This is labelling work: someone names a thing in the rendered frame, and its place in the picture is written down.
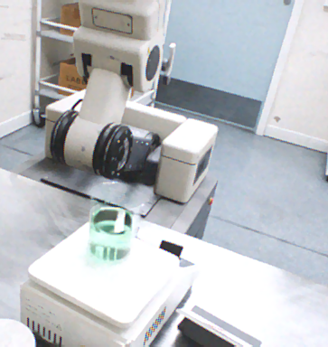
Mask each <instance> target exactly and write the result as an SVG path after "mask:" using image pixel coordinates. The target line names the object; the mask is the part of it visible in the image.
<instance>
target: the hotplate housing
mask: <svg viewBox="0 0 328 347"><path fill-rule="evenodd" d="M197 267H198V266H197V265H194V266H190V267H184V268H182V267H179V268H178V270H176V271H175V273H174V274H173V275H172V277H171V278H170V279H169V280H168V282H167V283H166V284H165V285H164V287H163V288H162V289H161V291H160V292H159V293H158V294H157V296H156V297H155V298H154V300H153V301H152V302H151V303H150V305H149V306H148V307H147V308H146V309H145V310H144V312H143V313H141V314H140V315H139V317H138V318H137V319H136V321H135V322H134V323H133V324H132V325H131V326H130V327H128V328H119V327H116V326H115V325H113V324H110V323H109V322H107V321H105V320H103V319H101V318H99V317H97V316H96V315H94V314H92V313H90V312H88V311H87V310H85V309H83V308H81V307H78V306H77V305H75V304H73V303H71V302H69V301H67V300H66V299H64V298H62V297H60V296H58V295H56V294H54V293H53V292H51V291H49V290H47V289H46V288H44V287H42V286H39V285H38V284H36V283H35V282H33V281H32V280H31V279H30V278H29V277H28V278H27V279H26V280H24V281H23V282H22V283H21V284H20V323H22V324H23V325H25V326H26V327H27V328H29V330H30V331H31V332H32V334H33V335H34V336H35V337H37V338H39V339H40V340H42V341H44V342H46V343H48V344H49V345H50V346H51V347H148V346H149V345H150V343H151V342H152V340H153V339H154V338H155V337H156V335H157V334H158V333H159V331H160V330H161V328H162V327H163V326H164V324H165V322H166V321H167V319H168V318H169V317H170V315H171V314H172V312H174V310H175V309H176V307H177V306H178V305H179V304H180V303H181V301H182V298H183V297H184V295H185V294H186V292H187V291H188V290H189V288H190V287H191V285H192V283H193V282H194V281H195V279H196V278H197V276H198V275H199V272H200V269H199V268H197Z"/></svg>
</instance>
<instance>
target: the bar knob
mask: <svg viewBox="0 0 328 347"><path fill-rule="evenodd" d="M184 248H185V246H184V245H181V244H178V243H174V242H171V241H169V240H166V239H162V240H161V243H160V245H159V249H162V250H164V251H166V252H168V253H170V254H173V255H175V256H176V257H178V258H179V260H180V261H181V258H180V256H181V255H182V253H183V250H184Z"/></svg>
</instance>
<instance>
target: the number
mask: <svg viewBox="0 0 328 347"><path fill-rule="evenodd" d="M182 311H183V310H182ZM183 312H186V313H187V314H190V315H192V316H193V317H195V318H197V319H199V320H200V321H202V322H204V323H205V324H207V325H209V326H210V327H212V328H214V329H215V330H217V331H219V332H221V333H223V334H224V335H226V336H227V337H229V338H230V339H231V340H233V341H237V342H239V343H241V344H242V345H244V346H246V347H253V346H251V345H250V344H248V343H246V342H244V341H242V340H240V339H238V338H236V337H234V336H233V335H231V334H229V333H227V332H225V331H224V330H222V329H221V328H220V327H218V326H217V325H215V324H212V323H211V322H209V321H207V320H205V319H204V318H202V317H200V316H198V315H197V314H195V313H193V312H192V311H183Z"/></svg>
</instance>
